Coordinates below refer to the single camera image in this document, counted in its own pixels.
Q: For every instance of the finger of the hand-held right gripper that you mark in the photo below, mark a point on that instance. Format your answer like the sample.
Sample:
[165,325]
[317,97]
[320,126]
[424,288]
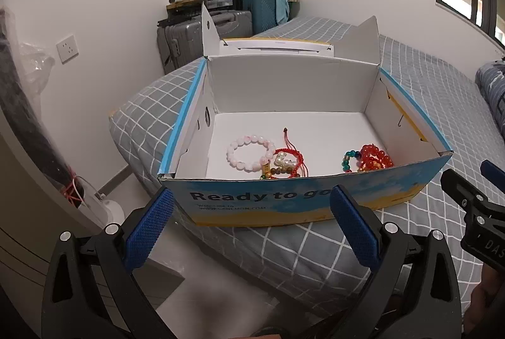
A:
[493,170]
[457,185]

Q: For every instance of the clear plastic bag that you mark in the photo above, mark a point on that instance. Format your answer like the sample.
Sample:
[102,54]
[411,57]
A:
[33,66]

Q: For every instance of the person's right hand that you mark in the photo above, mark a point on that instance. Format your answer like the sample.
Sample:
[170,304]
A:
[487,295]

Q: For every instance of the white wall socket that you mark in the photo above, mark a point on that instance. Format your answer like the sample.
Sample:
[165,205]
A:
[67,48]

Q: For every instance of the white and blue cardboard box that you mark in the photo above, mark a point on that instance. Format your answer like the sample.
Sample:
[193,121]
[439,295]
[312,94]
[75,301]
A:
[292,86]

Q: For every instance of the teal hard suitcase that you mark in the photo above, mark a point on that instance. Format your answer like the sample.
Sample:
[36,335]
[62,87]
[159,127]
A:
[260,9]

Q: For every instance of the grey patterned pillow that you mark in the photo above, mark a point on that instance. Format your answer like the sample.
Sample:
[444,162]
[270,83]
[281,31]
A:
[491,86]

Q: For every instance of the bed with grey checked sheet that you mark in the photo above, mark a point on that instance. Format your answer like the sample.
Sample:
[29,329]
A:
[307,256]

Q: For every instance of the light blue towel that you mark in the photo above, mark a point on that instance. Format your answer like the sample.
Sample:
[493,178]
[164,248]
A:
[281,5]

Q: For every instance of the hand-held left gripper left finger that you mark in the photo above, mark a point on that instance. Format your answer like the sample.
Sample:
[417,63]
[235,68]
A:
[152,228]

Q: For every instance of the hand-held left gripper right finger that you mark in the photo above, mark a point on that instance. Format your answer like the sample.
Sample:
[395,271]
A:
[353,228]

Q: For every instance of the grey hard suitcase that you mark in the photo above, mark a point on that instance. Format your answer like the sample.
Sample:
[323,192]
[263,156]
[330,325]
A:
[193,35]

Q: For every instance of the stack of dark boxes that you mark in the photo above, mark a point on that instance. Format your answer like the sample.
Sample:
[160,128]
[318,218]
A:
[185,5]

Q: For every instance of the white plastic appliance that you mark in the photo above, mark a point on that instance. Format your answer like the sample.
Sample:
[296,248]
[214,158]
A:
[112,209]

